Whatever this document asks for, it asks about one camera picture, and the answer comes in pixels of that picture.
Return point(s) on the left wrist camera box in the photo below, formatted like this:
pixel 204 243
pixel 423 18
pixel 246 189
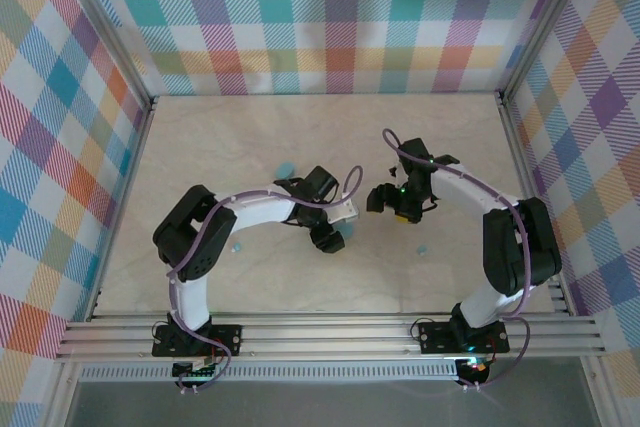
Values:
pixel 345 212

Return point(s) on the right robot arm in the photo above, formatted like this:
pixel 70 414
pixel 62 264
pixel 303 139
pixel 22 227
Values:
pixel 520 247

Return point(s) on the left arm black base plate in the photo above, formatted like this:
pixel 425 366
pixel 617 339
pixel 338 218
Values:
pixel 225 339

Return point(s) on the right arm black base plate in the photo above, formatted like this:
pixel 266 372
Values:
pixel 435 337

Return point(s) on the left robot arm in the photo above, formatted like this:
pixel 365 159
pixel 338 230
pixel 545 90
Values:
pixel 190 297

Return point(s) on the aluminium table side rail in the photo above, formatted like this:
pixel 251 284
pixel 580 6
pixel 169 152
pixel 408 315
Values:
pixel 125 197
pixel 530 187

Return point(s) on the aluminium frame post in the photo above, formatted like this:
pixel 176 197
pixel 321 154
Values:
pixel 106 27
pixel 547 22

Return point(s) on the blue earbud charging case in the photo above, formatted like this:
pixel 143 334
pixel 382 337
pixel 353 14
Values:
pixel 348 233
pixel 285 170

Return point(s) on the aluminium mounting rail beam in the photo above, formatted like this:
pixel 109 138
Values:
pixel 325 337

